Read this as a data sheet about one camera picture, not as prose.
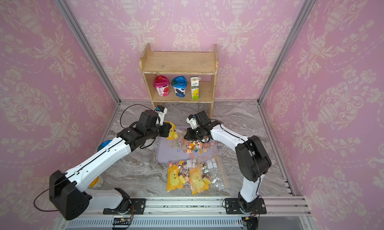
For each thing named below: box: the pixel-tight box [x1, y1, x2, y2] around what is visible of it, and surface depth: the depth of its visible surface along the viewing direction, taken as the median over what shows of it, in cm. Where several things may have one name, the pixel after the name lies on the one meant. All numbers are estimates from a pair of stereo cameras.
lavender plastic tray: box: [156, 126, 218, 163], surface depth 94 cm
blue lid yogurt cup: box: [171, 75, 188, 98], surface depth 90 cm
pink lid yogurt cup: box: [153, 75, 170, 97], surface depth 91 cm
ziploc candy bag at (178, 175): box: [167, 160, 191, 191], surface depth 83 cm
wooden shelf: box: [139, 43, 219, 119], surface depth 83 cm
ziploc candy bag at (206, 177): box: [189, 156, 232, 196], surface depth 81 cm
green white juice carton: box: [190, 76, 201, 100], surface depth 87 cm
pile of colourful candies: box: [177, 139, 216, 155], surface depth 96 cm
